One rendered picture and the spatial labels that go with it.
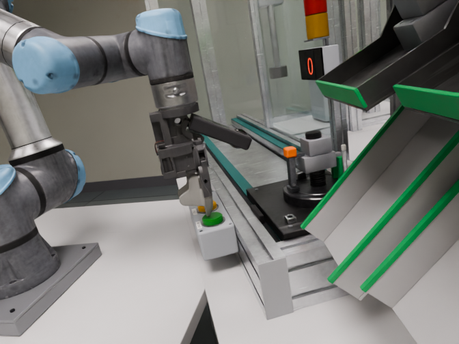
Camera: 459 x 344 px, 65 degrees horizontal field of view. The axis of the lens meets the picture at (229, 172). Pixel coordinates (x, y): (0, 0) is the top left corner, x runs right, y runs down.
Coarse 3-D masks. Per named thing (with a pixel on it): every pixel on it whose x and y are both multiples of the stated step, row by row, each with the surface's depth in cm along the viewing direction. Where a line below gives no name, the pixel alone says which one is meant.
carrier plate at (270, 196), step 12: (252, 192) 78; (264, 192) 77; (276, 192) 76; (264, 204) 71; (276, 204) 70; (288, 204) 69; (264, 216) 69; (276, 216) 65; (300, 216) 64; (276, 228) 62; (288, 228) 60; (300, 228) 60
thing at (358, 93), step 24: (456, 24) 31; (384, 48) 44; (432, 48) 31; (336, 72) 44; (360, 72) 44; (384, 72) 32; (408, 72) 32; (336, 96) 39; (360, 96) 32; (384, 96) 33
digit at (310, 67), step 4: (308, 52) 83; (312, 52) 81; (308, 56) 84; (312, 56) 82; (308, 60) 84; (312, 60) 82; (308, 64) 85; (312, 64) 83; (308, 68) 85; (312, 68) 83; (308, 72) 86; (312, 72) 84; (308, 76) 86; (312, 76) 84
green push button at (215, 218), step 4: (212, 212) 71; (216, 212) 71; (204, 216) 70; (208, 216) 70; (212, 216) 69; (216, 216) 69; (220, 216) 69; (204, 220) 69; (208, 220) 68; (212, 220) 68; (216, 220) 68; (220, 220) 69; (204, 224) 69; (208, 224) 68; (212, 224) 68; (216, 224) 68
